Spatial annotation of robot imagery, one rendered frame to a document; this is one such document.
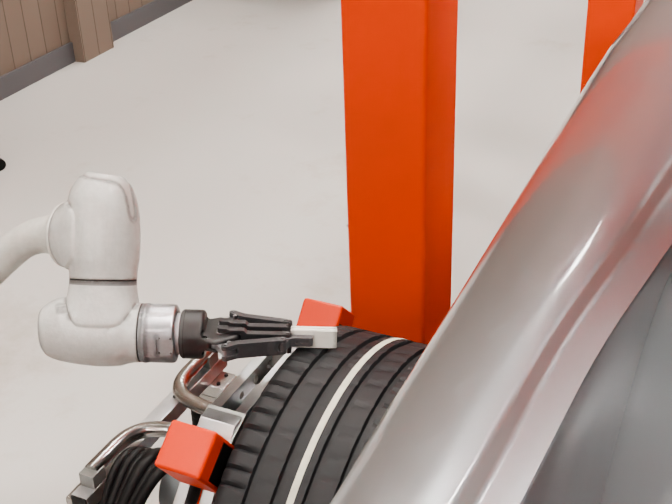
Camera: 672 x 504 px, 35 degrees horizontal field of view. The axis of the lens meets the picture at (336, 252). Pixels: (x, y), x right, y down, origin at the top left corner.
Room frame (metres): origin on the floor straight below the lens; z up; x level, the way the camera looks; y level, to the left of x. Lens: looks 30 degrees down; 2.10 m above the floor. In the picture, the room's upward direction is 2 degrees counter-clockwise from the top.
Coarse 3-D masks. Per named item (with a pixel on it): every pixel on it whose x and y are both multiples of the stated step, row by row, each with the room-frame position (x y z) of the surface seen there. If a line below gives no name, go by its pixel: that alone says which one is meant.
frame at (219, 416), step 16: (256, 368) 1.35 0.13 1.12; (272, 368) 1.35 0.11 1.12; (240, 384) 1.31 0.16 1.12; (224, 400) 1.27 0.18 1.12; (240, 400) 1.30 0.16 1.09; (256, 400) 1.27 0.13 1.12; (208, 416) 1.23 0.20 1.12; (224, 416) 1.23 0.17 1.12; (240, 416) 1.23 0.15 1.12; (224, 432) 1.20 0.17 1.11; (176, 496) 1.16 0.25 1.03; (192, 496) 1.17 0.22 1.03; (208, 496) 1.14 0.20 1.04
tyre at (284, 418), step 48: (384, 336) 1.42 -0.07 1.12; (288, 384) 1.23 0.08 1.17; (336, 384) 1.22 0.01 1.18; (384, 384) 1.22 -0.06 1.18; (240, 432) 1.17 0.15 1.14; (288, 432) 1.15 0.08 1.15; (336, 432) 1.14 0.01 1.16; (240, 480) 1.10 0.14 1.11; (288, 480) 1.08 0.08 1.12; (336, 480) 1.07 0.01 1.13
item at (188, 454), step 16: (176, 432) 1.16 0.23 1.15; (192, 432) 1.15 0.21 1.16; (208, 432) 1.14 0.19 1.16; (176, 448) 1.14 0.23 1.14; (192, 448) 1.13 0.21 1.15; (208, 448) 1.12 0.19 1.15; (224, 448) 1.15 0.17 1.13; (160, 464) 1.12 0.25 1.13; (176, 464) 1.12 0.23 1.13; (192, 464) 1.11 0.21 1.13; (208, 464) 1.11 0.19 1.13; (224, 464) 1.15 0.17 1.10; (192, 480) 1.11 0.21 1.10; (208, 480) 1.11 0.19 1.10
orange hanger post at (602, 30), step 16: (592, 0) 3.49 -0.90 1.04; (608, 0) 3.47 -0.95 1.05; (624, 0) 3.44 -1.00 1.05; (640, 0) 3.51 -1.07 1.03; (592, 16) 3.49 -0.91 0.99; (608, 16) 3.46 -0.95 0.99; (624, 16) 3.44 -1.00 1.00; (592, 32) 3.49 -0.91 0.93; (608, 32) 3.46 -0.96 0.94; (592, 48) 3.48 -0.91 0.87; (608, 48) 3.46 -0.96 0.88; (592, 64) 3.48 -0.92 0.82
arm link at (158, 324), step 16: (144, 304) 1.34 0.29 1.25; (160, 304) 1.34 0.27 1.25; (144, 320) 1.30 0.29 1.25; (160, 320) 1.31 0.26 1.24; (176, 320) 1.32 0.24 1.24; (144, 336) 1.29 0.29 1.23; (160, 336) 1.29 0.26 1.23; (176, 336) 1.30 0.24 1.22; (144, 352) 1.28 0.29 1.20; (160, 352) 1.28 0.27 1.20; (176, 352) 1.30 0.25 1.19
